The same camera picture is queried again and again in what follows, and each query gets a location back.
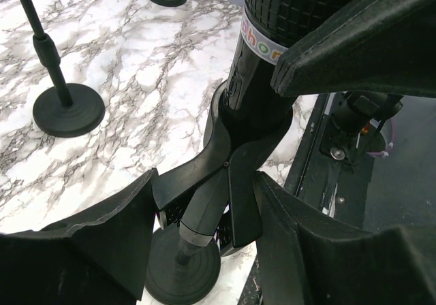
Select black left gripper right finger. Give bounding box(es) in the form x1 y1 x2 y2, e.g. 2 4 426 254
254 172 435 304

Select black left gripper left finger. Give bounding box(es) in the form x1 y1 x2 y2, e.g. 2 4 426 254
1 168 158 304

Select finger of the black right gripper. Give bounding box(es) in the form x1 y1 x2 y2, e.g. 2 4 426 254
270 0 435 97

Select black clamp microphone stand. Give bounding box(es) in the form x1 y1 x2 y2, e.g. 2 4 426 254
145 85 294 304

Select black handheld microphone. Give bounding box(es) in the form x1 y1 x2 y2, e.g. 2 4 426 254
223 0 351 117

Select black metal base rail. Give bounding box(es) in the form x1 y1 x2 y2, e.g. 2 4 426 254
239 94 435 304

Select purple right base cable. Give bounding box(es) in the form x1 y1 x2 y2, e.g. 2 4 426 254
367 117 401 161

